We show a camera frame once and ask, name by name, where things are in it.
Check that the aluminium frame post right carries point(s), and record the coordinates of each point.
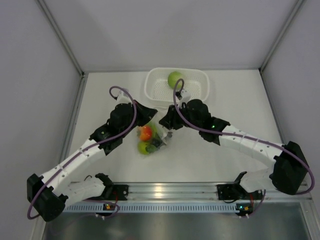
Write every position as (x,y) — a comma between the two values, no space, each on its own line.
(297,6)

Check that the orange red fake tomato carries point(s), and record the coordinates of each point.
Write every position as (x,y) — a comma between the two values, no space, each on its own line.
(145,133)

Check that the pale green fake cabbage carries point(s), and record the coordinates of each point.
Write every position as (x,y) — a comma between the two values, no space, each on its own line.
(173,77)

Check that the aluminium frame post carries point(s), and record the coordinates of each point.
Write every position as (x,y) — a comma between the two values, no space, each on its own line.
(297,6)
(59,34)

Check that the clear polka dot zip bag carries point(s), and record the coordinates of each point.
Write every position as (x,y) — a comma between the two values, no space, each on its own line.
(165,134)

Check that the dark green fake vegetable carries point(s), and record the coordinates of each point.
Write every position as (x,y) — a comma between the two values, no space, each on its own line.
(156,143)

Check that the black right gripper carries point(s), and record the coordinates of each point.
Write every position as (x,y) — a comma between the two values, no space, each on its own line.
(170,121)

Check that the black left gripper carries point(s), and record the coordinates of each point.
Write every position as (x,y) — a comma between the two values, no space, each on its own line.
(146,113)

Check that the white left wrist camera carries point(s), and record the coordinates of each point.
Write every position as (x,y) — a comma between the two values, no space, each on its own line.
(122,98)

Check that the aluminium frame post left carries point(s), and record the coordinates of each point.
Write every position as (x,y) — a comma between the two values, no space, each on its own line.
(59,34)

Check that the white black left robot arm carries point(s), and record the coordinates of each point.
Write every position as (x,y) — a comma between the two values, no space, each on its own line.
(100,143)

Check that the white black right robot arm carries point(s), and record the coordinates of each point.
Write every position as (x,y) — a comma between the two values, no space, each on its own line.
(286,165)

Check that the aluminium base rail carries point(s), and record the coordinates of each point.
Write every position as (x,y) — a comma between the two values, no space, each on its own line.
(175,191)

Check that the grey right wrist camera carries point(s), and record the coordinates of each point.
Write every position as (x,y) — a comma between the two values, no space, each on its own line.
(183,97)

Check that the white slotted cable duct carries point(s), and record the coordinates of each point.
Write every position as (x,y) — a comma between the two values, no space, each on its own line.
(126,207)

